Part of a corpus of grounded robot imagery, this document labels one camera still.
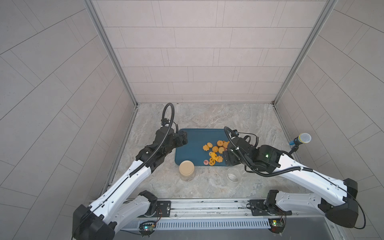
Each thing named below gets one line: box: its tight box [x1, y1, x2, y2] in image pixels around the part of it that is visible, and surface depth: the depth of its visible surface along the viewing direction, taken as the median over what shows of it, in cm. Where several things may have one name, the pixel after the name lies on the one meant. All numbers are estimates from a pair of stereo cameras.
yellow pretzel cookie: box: [209, 157, 216, 166], surface depth 87 cm
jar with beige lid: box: [179, 160, 195, 182], surface depth 76 cm
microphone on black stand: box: [288, 132, 312, 156], surface depth 73 cm
